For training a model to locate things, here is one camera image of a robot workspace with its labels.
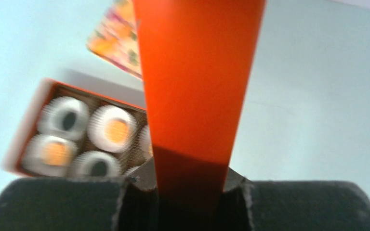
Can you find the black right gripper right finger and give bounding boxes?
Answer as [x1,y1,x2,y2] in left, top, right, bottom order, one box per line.
[218,169,370,231]

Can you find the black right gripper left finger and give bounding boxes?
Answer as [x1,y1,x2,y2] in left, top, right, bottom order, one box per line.
[0,160,158,231]

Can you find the black sandwich cookie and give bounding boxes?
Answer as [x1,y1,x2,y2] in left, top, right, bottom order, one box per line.
[61,112,77,131]
[90,161,108,177]

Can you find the round tan biscuit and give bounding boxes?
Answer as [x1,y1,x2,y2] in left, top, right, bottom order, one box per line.
[43,142,70,167]
[105,119,129,143]

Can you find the orange box lid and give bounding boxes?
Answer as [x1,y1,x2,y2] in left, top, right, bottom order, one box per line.
[133,0,265,231]

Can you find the floral pink serving tray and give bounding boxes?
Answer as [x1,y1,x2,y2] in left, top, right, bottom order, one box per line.
[86,0,142,79]

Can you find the orange compartment cookie box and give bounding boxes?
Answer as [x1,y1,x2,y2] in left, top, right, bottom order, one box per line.
[3,79,153,177]

